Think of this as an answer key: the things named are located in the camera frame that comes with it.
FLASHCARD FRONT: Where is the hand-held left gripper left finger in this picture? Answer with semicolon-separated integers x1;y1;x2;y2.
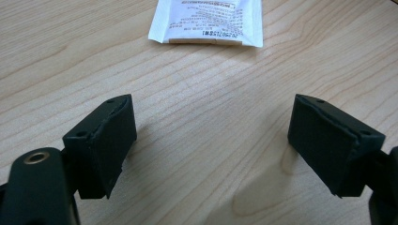
62;93;138;201

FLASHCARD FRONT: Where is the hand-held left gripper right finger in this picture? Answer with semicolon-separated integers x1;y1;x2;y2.
286;93;387;199

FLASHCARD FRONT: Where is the white printed tea packet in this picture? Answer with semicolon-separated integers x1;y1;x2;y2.
147;0;265;49

